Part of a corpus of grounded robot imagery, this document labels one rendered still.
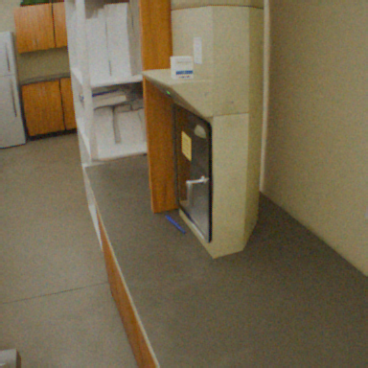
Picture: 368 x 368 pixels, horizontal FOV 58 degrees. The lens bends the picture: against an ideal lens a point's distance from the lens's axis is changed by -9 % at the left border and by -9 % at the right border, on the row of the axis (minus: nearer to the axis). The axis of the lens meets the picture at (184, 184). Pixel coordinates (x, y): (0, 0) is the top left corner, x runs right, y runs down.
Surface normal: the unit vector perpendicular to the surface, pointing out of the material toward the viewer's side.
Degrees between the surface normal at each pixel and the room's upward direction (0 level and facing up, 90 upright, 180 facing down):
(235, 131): 90
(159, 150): 90
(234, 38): 90
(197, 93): 90
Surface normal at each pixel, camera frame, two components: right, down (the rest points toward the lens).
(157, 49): 0.36, 0.39
